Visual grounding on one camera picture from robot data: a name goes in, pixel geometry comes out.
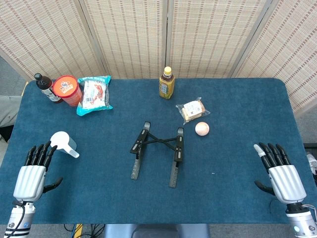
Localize yellow tea bottle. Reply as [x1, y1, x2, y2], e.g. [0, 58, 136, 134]
[158, 66, 176, 100]

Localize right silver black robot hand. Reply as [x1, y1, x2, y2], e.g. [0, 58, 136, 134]
[253, 142, 307, 204]

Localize dark sauce bottle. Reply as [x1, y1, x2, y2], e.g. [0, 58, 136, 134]
[34, 73, 63, 104]

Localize orange instant noodle cup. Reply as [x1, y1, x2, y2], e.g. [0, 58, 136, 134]
[53, 75, 83, 107]

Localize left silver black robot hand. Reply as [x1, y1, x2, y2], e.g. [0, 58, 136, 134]
[12, 140, 64, 203]

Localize white sneaker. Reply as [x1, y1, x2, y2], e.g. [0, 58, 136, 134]
[306, 153, 317, 174]

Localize woven folding screen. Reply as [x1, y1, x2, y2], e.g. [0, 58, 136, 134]
[0, 0, 317, 117]

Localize plastic wrapped sandwich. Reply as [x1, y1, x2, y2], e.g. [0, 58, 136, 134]
[175, 97, 211, 125]

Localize pink ball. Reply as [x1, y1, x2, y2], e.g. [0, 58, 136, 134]
[195, 121, 210, 136]

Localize teal snack bag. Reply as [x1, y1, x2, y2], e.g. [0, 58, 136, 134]
[76, 75, 114, 117]

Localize black folding laptop stand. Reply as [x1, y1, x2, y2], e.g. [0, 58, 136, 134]
[130, 120, 185, 188]

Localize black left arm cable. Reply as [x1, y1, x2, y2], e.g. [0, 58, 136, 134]
[11, 200, 27, 235]

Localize black floor cables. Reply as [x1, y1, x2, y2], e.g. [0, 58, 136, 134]
[63, 224, 105, 238]

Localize grey fabric bundle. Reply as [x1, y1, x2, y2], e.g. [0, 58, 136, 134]
[0, 95, 22, 127]

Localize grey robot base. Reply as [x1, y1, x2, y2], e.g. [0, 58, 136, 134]
[103, 224, 211, 238]

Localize blue table mat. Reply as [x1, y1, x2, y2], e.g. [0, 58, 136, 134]
[0, 78, 317, 225]

